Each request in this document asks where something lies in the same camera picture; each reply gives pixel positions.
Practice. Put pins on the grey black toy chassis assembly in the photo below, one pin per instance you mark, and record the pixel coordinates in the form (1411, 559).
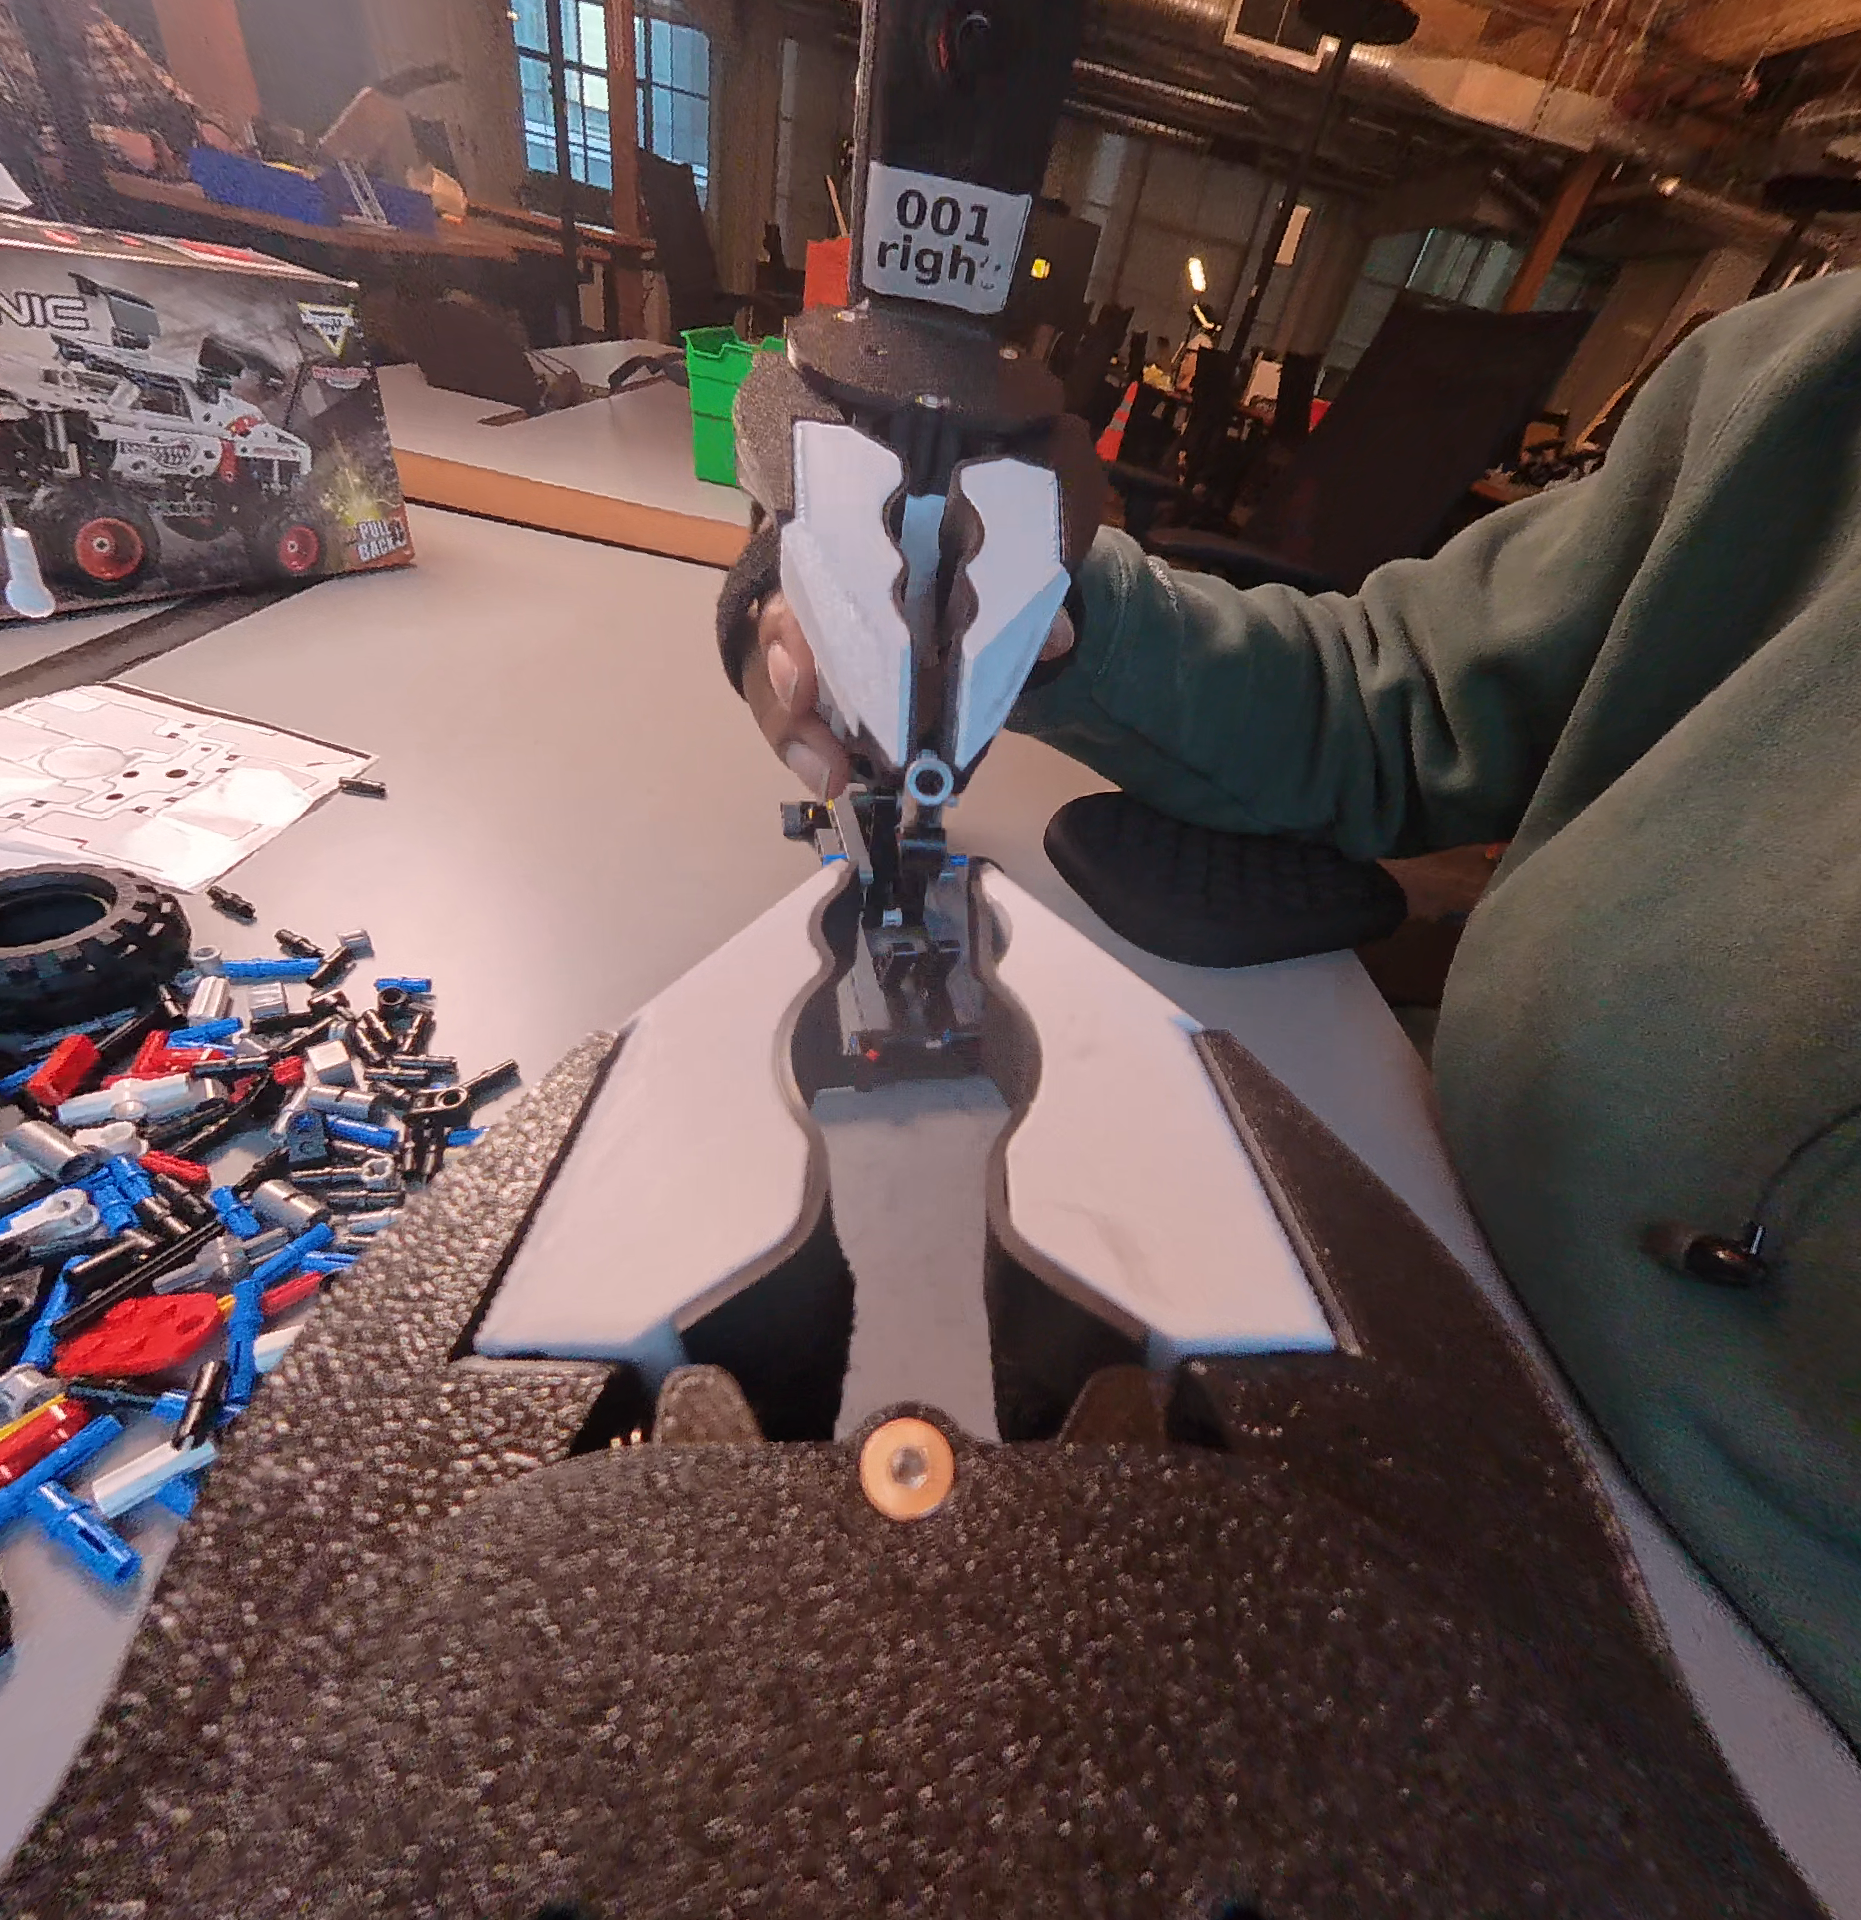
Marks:
(909, 961)

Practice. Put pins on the person's right hand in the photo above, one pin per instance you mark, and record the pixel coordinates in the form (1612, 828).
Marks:
(795, 705)

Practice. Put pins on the black toy tyre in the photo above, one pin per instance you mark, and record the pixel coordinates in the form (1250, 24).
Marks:
(103, 945)

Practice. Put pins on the toy truck box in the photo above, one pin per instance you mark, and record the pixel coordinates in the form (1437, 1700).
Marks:
(166, 417)

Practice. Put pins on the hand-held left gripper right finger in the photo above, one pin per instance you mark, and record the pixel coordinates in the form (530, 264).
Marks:
(1155, 1186)

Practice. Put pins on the black textured chair cushion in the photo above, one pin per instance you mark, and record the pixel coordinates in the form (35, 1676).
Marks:
(1229, 886)

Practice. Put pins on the small green bin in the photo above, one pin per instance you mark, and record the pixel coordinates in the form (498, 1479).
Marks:
(721, 405)

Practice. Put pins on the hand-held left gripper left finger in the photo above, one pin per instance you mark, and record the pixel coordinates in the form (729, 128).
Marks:
(657, 1201)

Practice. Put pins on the grey desk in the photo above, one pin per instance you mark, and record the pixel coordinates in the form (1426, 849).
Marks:
(571, 674)

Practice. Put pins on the window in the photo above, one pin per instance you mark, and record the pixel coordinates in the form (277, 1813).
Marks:
(583, 90)

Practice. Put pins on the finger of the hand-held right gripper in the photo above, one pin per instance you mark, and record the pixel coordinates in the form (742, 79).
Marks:
(848, 584)
(1013, 584)

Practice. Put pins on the white sticker sheet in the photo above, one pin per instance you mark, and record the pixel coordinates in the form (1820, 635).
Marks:
(118, 779)

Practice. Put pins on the black floor lamp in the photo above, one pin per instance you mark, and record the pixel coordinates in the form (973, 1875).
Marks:
(1328, 90)

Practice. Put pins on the grey table with wooden edge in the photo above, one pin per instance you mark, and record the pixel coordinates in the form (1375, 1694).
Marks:
(571, 434)

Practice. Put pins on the metal book stand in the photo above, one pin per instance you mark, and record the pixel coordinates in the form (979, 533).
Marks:
(26, 577)

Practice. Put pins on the wooden workbench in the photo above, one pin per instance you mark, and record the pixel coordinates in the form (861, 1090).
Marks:
(345, 211)

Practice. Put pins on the pile of small toy parts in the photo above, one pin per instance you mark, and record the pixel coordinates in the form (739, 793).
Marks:
(194, 1201)

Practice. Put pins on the black office chair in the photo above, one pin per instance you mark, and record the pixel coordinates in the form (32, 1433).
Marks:
(1411, 434)

